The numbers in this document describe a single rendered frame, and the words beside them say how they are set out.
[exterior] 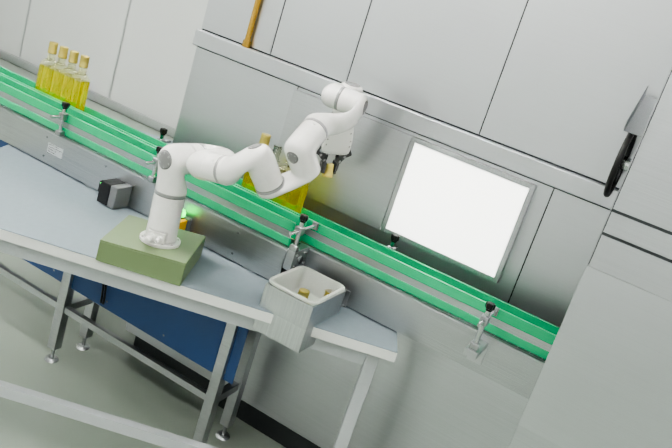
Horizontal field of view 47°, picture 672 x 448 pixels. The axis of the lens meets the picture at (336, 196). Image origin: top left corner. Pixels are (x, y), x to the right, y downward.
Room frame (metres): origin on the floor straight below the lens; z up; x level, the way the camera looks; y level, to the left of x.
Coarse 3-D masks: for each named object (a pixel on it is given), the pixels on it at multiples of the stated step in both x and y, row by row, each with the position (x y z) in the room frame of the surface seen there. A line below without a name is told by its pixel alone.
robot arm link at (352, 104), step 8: (344, 88) 2.30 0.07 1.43; (344, 96) 2.28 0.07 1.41; (352, 96) 2.28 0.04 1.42; (360, 96) 2.28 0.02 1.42; (336, 104) 2.28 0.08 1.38; (344, 104) 2.28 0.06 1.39; (352, 104) 2.27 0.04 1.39; (360, 104) 2.26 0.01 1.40; (344, 112) 2.29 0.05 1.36; (352, 112) 2.22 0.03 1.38; (360, 112) 2.26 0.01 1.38; (304, 120) 2.17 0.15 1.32; (320, 120) 2.17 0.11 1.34; (328, 120) 2.18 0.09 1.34; (336, 120) 2.19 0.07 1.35; (344, 120) 2.21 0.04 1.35; (352, 120) 2.23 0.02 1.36; (328, 128) 2.18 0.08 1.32; (336, 128) 2.20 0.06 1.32; (344, 128) 2.22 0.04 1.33
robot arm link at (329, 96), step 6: (330, 84) 2.31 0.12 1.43; (336, 84) 2.32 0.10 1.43; (342, 84) 2.36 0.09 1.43; (348, 84) 2.37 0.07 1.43; (354, 84) 2.39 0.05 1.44; (324, 90) 2.30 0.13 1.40; (330, 90) 2.29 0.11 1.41; (336, 90) 2.29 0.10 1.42; (354, 90) 2.35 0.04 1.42; (360, 90) 2.37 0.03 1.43; (324, 96) 2.29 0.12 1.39; (330, 96) 2.29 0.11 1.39; (336, 96) 2.28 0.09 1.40; (324, 102) 2.30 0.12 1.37; (330, 102) 2.29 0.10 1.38; (336, 102) 2.28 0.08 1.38
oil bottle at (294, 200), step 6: (306, 186) 2.48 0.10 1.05; (288, 192) 2.47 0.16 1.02; (294, 192) 2.46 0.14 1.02; (300, 192) 2.45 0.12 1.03; (306, 192) 2.49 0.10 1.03; (288, 198) 2.46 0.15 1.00; (294, 198) 2.45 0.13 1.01; (300, 198) 2.46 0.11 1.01; (282, 204) 2.47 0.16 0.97; (288, 204) 2.46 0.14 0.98; (294, 204) 2.45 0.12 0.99; (300, 204) 2.48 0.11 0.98; (294, 210) 2.45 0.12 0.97; (300, 210) 2.49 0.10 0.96
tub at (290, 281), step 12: (276, 276) 2.16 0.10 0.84; (288, 276) 2.22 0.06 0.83; (300, 276) 2.30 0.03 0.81; (312, 276) 2.29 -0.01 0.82; (324, 276) 2.28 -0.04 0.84; (288, 288) 2.24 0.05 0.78; (312, 288) 2.28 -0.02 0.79; (324, 288) 2.27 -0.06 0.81; (336, 288) 2.26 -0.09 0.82; (312, 300) 2.23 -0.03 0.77; (324, 300) 2.11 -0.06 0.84
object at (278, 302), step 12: (264, 288) 2.12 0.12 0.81; (276, 288) 2.11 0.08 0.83; (264, 300) 2.12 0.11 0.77; (276, 300) 2.10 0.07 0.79; (288, 300) 2.09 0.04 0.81; (300, 300) 2.07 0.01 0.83; (336, 300) 2.20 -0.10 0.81; (276, 312) 2.10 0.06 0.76; (288, 312) 2.08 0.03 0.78; (300, 312) 2.07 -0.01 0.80; (312, 312) 2.06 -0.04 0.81; (324, 312) 2.14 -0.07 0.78; (336, 312) 2.24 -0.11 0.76; (300, 324) 2.06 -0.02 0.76; (312, 324) 2.09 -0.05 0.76
